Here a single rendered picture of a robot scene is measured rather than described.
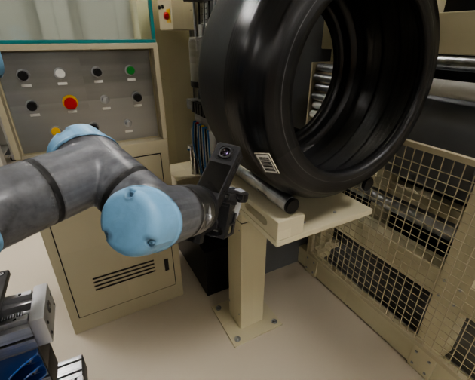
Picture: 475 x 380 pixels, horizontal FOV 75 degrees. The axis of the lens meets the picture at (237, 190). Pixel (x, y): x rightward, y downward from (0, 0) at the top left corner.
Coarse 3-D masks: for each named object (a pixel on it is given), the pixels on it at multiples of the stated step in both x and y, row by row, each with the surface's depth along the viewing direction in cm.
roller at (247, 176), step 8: (240, 168) 98; (240, 176) 98; (248, 176) 93; (256, 176) 91; (256, 184) 89; (264, 184) 87; (264, 192) 86; (272, 192) 83; (280, 192) 81; (272, 200) 83; (280, 200) 80; (288, 200) 78; (296, 200) 79; (280, 208) 81; (288, 208) 78; (296, 208) 80
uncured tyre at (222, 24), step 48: (240, 0) 61; (288, 0) 54; (336, 0) 89; (384, 0) 82; (432, 0) 68; (240, 48) 58; (288, 48) 56; (336, 48) 98; (384, 48) 92; (432, 48) 74; (240, 96) 60; (288, 96) 59; (336, 96) 104; (384, 96) 95; (240, 144) 68; (288, 144) 65; (336, 144) 103; (384, 144) 83; (288, 192) 77; (336, 192) 82
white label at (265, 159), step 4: (256, 152) 66; (256, 156) 66; (260, 156) 65; (264, 156) 65; (268, 156) 64; (260, 160) 67; (264, 160) 66; (268, 160) 65; (272, 160) 64; (260, 164) 68; (264, 164) 67; (268, 164) 66; (272, 164) 65; (264, 168) 68; (268, 168) 67; (272, 168) 67; (276, 168) 66; (268, 172) 68; (272, 172) 68; (276, 172) 67
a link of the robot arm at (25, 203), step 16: (32, 160) 31; (0, 176) 28; (16, 176) 29; (32, 176) 30; (48, 176) 31; (0, 192) 27; (16, 192) 28; (32, 192) 29; (48, 192) 30; (0, 208) 27; (16, 208) 28; (32, 208) 29; (48, 208) 30; (64, 208) 32; (0, 224) 27; (16, 224) 28; (32, 224) 30; (48, 224) 32; (0, 240) 27; (16, 240) 29
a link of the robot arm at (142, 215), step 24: (120, 192) 32; (144, 192) 31; (168, 192) 35; (192, 192) 40; (120, 216) 32; (144, 216) 31; (168, 216) 32; (192, 216) 37; (120, 240) 32; (144, 240) 31; (168, 240) 33
